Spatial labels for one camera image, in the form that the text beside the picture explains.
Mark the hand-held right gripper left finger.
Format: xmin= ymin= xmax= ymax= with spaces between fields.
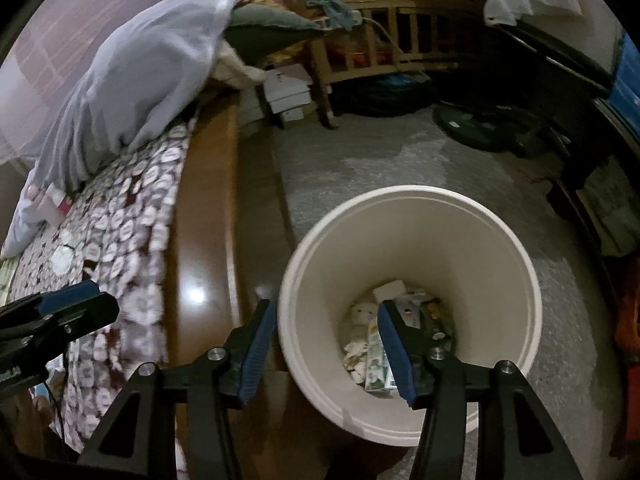
xmin=75 ymin=299 xmax=278 ymax=480

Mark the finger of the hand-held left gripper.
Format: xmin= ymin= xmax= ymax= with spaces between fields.
xmin=0 ymin=281 xmax=121 ymax=350

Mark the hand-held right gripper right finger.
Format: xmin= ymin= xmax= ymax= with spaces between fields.
xmin=376 ymin=300 xmax=585 ymax=480

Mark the green white medicine box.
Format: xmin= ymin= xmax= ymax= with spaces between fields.
xmin=364 ymin=320 xmax=402 ymax=394

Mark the brown paper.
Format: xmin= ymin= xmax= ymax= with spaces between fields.
xmin=342 ymin=339 xmax=372 ymax=384

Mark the white box red blue logo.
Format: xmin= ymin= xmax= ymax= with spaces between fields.
xmin=395 ymin=294 xmax=432 ymax=332

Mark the white packet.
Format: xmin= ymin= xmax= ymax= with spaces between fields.
xmin=372 ymin=280 xmax=409 ymax=304

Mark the white plastic bucket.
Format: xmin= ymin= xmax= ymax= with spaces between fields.
xmin=277 ymin=185 xmax=544 ymax=449

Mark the patterned maroon white bedsheet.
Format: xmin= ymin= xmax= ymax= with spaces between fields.
xmin=9 ymin=121 xmax=195 ymax=462

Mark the red cloth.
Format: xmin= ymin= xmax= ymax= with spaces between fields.
xmin=611 ymin=254 xmax=640 ymax=462

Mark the pale blue blanket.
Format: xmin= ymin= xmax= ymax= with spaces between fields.
xmin=10 ymin=0 xmax=252 ymax=242

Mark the white cardboard box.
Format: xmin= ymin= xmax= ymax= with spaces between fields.
xmin=261 ymin=68 xmax=314 ymax=99
xmin=269 ymin=91 xmax=319 ymax=129

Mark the black round fan base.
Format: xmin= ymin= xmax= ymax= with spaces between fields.
xmin=431 ymin=101 xmax=532 ymax=152

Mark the black plastic bag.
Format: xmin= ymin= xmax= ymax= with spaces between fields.
xmin=344 ymin=76 xmax=437 ymax=119

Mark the pale purple cloth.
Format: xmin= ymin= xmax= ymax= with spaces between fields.
xmin=0 ymin=0 xmax=197 ymax=167

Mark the dark wooden cabinet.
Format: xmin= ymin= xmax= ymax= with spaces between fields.
xmin=499 ymin=19 xmax=640 ymax=266

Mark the green pillow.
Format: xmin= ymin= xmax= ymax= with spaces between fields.
xmin=221 ymin=4 xmax=332 ymax=67

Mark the wooden crib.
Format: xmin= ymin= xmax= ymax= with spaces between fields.
xmin=279 ymin=0 xmax=502 ymax=129

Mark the blue rag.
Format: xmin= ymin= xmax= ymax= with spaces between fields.
xmin=306 ymin=0 xmax=364 ymax=32

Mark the wooden bed frame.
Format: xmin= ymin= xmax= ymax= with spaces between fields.
xmin=164 ymin=86 xmax=302 ymax=480

